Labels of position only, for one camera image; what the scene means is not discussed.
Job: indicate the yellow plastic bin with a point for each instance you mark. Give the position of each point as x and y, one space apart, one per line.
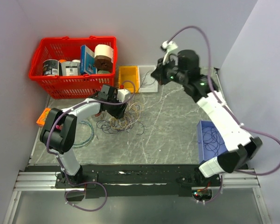
129 78

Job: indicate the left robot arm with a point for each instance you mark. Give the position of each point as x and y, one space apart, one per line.
59 131

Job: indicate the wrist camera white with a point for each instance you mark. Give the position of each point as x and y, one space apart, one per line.
123 95
168 48

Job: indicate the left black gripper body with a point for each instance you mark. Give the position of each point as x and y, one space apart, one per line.
116 110

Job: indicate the grey labelled can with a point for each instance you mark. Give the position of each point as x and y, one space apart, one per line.
70 68

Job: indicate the black labelled can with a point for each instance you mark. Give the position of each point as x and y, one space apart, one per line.
50 67

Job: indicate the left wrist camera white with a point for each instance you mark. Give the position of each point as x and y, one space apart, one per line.
123 95

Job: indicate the blue book box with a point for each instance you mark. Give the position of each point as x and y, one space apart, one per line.
87 61

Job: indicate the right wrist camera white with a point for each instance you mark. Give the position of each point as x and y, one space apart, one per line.
168 48

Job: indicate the red plastic shopping basket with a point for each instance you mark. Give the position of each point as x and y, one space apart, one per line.
59 87

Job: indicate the white paper roll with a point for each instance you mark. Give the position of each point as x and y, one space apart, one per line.
103 51

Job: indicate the brown round object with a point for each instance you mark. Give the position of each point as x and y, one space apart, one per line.
103 63

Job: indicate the orange pink snack box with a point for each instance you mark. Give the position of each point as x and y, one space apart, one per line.
42 119

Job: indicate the blue plastic bin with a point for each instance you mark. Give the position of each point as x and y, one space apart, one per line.
210 141

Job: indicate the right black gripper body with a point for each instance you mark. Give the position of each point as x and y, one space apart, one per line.
169 72

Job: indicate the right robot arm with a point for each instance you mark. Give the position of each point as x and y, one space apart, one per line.
240 145

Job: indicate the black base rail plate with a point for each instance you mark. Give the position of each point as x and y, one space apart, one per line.
139 180

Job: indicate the white plastic bin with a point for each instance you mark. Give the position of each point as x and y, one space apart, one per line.
147 83

